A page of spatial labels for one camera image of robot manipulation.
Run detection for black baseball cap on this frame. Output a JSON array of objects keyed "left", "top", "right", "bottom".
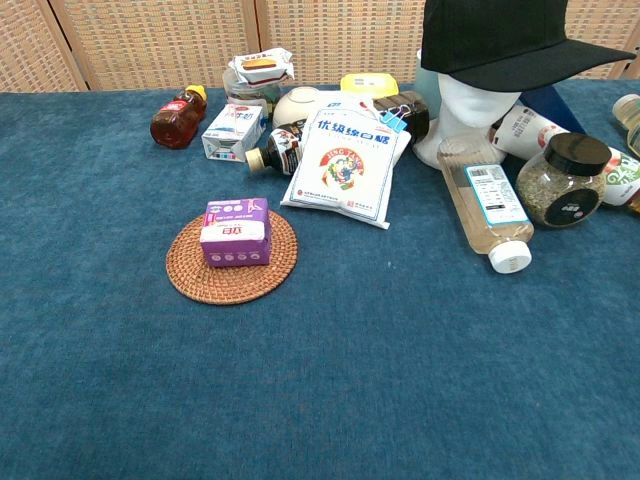
[{"left": 420, "top": 0, "right": 637, "bottom": 93}]

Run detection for white foam mannequin head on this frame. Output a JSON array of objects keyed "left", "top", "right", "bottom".
[{"left": 412, "top": 73, "right": 524, "bottom": 169}]

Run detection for white sugar bag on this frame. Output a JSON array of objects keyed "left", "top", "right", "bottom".
[{"left": 279, "top": 90, "right": 412, "bottom": 230}]

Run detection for purple pad package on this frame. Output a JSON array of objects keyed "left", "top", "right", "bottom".
[{"left": 199, "top": 196, "right": 274, "bottom": 269}]

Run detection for dark sauce bottle beige cap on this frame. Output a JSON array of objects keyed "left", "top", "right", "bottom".
[{"left": 244, "top": 119, "right": 307, "bottom": 177}]

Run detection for round woven rattan coaster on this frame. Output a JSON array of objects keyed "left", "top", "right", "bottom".
[{"left": 165, "top": 209, "right": 299, "bottom": 306}]

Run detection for white blue milk carton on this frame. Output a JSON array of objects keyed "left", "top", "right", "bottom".
[{"left": 201, "top": 103, "right": 267, "bottom": 163}]

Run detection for white ceramic bowl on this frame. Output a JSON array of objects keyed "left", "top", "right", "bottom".
[{"left": 272, "top": 85, "right": 324, "bottom": 130}]

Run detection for blue table cloth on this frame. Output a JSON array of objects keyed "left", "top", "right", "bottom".
[{"left": 0, "top": 78, "right": 640, "bottom": 480}]

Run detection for blue binder clip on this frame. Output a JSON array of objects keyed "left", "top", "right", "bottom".
[{"left": 372, "top": 99, "right": 411, "bottom": 134}]

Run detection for dark brown plastic bottle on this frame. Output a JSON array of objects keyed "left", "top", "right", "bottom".
[{"left": 372, "top": 90, "right": 431, "bottom": 146}]

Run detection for yellow lid container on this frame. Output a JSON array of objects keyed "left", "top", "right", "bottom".
[{"left": 340, "top": 72, "right": 400, "bottom": 99}]

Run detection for clear bottle white cap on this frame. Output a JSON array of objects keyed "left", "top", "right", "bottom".
[{"left": 436, "top": 133, "right": 535, "bottom": 275}]

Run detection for white cake snack packet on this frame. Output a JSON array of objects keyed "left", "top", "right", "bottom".
[{"left": 228, "top": 47, "right": 296, "bottom": 89}]

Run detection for pale green cup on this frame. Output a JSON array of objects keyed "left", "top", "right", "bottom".
[{"left": 413, "top": 49, "right": 441, "bottom": 121}]

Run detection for honey bottle yellow cap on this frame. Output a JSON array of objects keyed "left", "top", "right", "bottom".
[{"left": 149, "top": 84, "right": 209, "bottom": 150}]

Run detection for white pouch red print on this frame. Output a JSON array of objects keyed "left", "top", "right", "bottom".
[{"left": 488, "top": 103, "right": 571, "bottom": 160}]

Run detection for glass spice jar black lid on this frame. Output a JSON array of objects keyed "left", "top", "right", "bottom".
[{"left": 515, "top": 132, "right": 613, "bottom": 229}]

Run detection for woven folding screen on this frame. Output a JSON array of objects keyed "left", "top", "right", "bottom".
[{"left": 0, "top": 0, "right": 640, "bottom": 92}]

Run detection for green label bottle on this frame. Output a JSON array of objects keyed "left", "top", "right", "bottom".
[{"left": 599, "top": 147, "right": 640, "bottom": 209}]

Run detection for pale yellow drink bottle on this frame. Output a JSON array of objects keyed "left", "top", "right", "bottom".
[{"left": 612, "top": 93, "right": 640, "bottom": 146}]

